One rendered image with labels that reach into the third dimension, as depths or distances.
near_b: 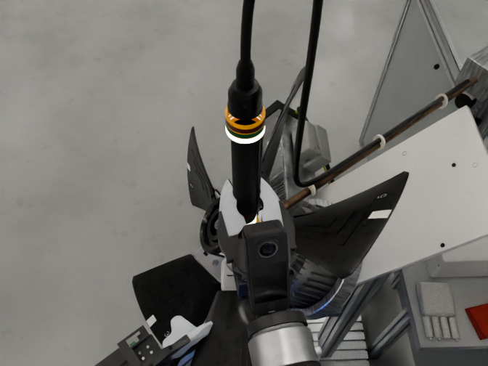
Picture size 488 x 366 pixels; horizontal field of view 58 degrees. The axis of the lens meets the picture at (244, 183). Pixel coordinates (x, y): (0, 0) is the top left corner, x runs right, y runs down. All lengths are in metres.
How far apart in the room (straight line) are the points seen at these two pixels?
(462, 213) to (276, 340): 0.48
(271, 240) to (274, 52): 2.70
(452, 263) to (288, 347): 0.79
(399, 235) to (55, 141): 2.21
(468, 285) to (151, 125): 1.95
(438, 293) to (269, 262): 0.84
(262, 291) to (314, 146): 0.62
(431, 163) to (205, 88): 2.10
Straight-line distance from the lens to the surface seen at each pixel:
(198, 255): 0.97
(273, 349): 0.51
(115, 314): 2.17
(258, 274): 0.50
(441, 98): 0.93
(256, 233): 0.47
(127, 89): 2.95
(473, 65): 1.01
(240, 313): 0.84
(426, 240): 0.89
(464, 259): 1.25
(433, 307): 1.26
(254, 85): 0.45
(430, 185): 0.93
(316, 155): 1.09
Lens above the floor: 1.99
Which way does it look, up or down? 56 degrees down
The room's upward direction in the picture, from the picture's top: straight up
